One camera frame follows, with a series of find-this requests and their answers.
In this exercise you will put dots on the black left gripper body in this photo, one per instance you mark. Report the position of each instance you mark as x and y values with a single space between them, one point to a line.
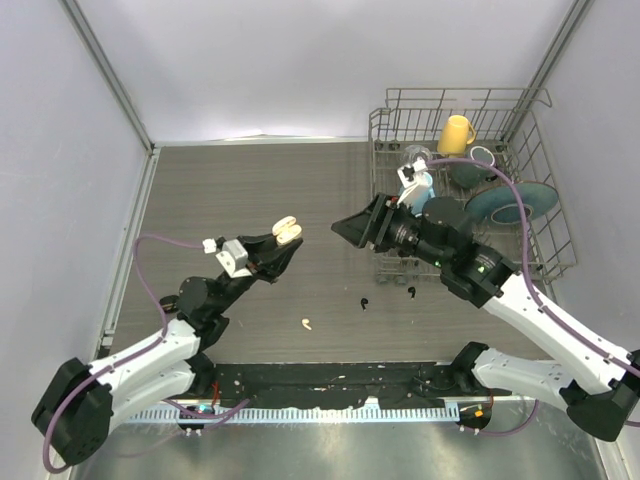
254 261

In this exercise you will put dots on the light blue mug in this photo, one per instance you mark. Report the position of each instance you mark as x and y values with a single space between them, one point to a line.
419 191

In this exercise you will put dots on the metal wire dish rack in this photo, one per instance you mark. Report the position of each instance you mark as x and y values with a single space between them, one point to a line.
503 123

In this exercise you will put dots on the clear glass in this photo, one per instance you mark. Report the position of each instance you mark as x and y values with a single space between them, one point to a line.
413 153

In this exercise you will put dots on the cream earbud charging case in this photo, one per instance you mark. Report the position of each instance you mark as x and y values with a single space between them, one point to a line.
286 230

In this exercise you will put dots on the dark grey-green mug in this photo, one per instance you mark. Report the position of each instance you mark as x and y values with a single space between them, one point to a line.
470 176

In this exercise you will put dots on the yellow mug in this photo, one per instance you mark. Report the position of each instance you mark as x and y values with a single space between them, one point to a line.
457 135

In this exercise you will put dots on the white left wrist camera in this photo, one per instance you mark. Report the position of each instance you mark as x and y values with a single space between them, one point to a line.
230 254

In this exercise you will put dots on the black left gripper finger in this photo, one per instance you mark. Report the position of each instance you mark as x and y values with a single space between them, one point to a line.
258 245
272 265

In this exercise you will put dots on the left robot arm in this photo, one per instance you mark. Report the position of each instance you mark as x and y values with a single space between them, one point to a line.
85 402

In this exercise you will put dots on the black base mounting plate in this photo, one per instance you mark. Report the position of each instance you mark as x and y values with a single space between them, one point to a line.
335 386

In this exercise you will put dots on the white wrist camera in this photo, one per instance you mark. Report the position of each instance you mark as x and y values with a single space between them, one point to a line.
408 171
230 254

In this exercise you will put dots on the aluminium frame rail left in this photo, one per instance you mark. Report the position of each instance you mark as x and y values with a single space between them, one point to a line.
131 230

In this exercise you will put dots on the blue ceramic plate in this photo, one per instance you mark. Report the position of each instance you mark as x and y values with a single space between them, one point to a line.
520 200

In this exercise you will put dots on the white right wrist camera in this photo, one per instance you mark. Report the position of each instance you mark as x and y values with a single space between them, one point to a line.
408 171

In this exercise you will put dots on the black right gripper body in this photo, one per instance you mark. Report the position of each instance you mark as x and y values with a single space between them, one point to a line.
390 218

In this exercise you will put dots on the white slotted cable duct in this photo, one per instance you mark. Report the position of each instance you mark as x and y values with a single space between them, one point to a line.
369 413

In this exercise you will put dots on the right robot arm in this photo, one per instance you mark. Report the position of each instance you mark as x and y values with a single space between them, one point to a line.
594 381

